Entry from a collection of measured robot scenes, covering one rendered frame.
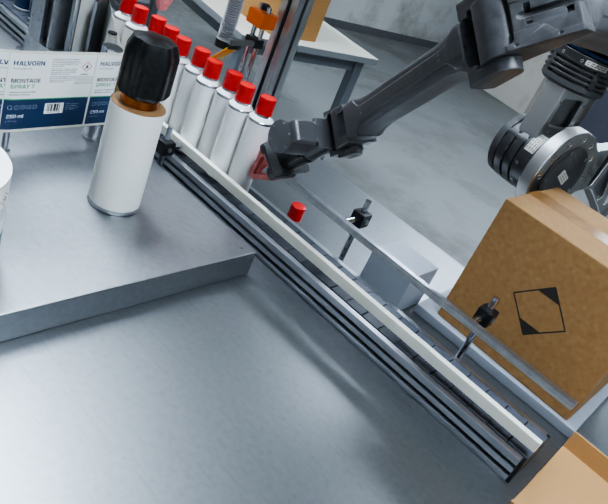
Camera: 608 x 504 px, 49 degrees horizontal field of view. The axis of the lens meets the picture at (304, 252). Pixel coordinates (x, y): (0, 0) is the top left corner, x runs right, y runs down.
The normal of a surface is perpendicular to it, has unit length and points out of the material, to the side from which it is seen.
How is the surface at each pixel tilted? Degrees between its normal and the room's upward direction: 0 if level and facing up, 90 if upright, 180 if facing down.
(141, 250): 0
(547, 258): 90
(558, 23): 73
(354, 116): 101
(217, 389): 0
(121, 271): 0
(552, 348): 90
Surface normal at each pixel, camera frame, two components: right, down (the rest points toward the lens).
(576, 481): 0.36, -0.80
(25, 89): 0.72, 0.57
